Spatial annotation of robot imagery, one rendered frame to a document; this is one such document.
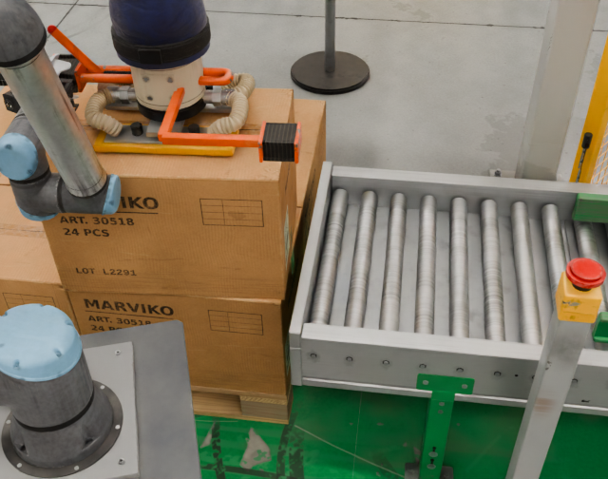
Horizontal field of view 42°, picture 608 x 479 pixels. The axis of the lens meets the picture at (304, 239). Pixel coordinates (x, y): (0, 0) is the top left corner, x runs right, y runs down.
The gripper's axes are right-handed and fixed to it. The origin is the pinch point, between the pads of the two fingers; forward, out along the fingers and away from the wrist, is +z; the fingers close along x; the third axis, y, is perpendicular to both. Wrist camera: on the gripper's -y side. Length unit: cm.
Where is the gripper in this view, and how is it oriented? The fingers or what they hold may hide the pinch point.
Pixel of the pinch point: (58, 72)
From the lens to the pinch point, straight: 204.4
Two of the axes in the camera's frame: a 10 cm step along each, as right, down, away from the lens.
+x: -0.2, -7.4, -6.7
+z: 0.8, -6.7, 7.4
